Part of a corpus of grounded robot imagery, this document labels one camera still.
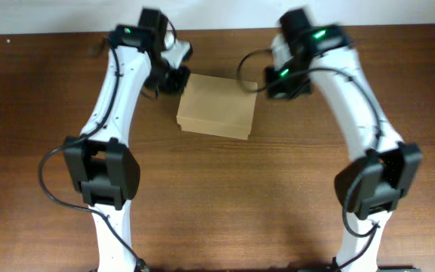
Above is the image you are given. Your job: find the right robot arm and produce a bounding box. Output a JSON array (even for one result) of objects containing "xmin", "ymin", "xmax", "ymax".
[{"xmin": 265, "ymin": 8, "xmax": 423, "ymax": 272}]

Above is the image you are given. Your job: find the cardboard box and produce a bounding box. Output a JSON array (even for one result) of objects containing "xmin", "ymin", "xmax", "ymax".
[{"xmin": 176, "ymin": 74, "xmax": 257, "ymax": 141}]

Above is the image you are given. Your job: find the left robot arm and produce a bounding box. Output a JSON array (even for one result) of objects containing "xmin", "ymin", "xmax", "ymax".
[{"xmin": 63, "ymin": 8, "xmax": 193, "ymax": 271}]

